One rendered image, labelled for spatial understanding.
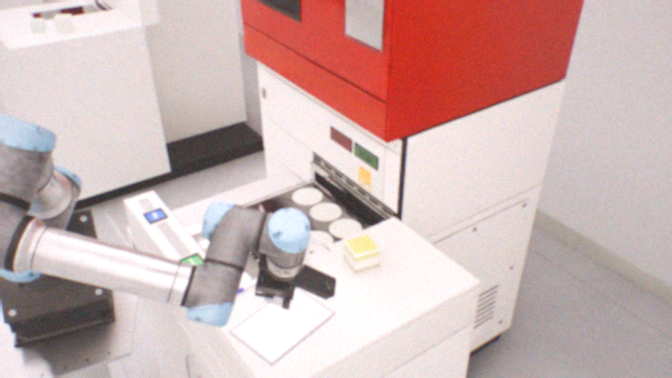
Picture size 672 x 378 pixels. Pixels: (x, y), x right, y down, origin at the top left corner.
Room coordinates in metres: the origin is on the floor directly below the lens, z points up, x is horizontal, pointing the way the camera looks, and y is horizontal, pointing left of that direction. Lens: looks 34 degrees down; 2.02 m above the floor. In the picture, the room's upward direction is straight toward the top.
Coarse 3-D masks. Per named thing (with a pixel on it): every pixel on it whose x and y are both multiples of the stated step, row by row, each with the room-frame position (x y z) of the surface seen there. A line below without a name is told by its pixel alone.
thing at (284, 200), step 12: (288, 192) 1.67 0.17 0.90; (324, 192) 1.67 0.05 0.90; (252, 204) 1.60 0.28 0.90; (264, 204) 1.60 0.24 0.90; (276, 204) 1.60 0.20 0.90; (288, 204) 1.60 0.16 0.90; (300, 204) 1.60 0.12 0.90; (312, 204) 1.60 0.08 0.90; (336, 204) 1.60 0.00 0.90; (348, 216) 1.53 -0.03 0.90; (312, 228) 1.47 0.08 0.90; (324, 228) 1.47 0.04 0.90; (336, 240) 1.41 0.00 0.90; (312, 252) 1.36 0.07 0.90
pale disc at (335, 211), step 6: (318, 204) 1.60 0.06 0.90; (324, 204) 1.60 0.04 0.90; (330, 204) 1.60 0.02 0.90; (312, 210) 1.57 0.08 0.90; (318, 210) 1.57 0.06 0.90; (324, 210) 1.57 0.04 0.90; (330, 210) 1.57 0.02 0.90; (336, 210) 1.57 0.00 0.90; (312, 216) 1.53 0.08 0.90; (318, 216) 1.53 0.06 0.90; (324, 216) 1.53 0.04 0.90; (330, 216) 1.53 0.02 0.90; (336, 216) 1.53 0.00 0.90
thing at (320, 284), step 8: (304, 264) 0.94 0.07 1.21; (304, 272) 0.93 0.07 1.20; (312, 272) 0.94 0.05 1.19; (320, 272) 0.95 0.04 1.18; (296, 280) 0.90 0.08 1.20; (304, 280) 0.91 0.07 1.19; (312, 280) 0.92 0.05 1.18; (320, 280) 0.93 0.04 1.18; (328, 280) 0.94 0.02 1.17; (336, 280) 0.95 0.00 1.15; (304, 288) 0.91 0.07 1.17; (312, 288) 0.91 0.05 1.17; (320, 288) 0.92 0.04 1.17; (328, 288) 0.92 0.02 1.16; (320, 296) 0.92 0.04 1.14; (328, 296) 0.91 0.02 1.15
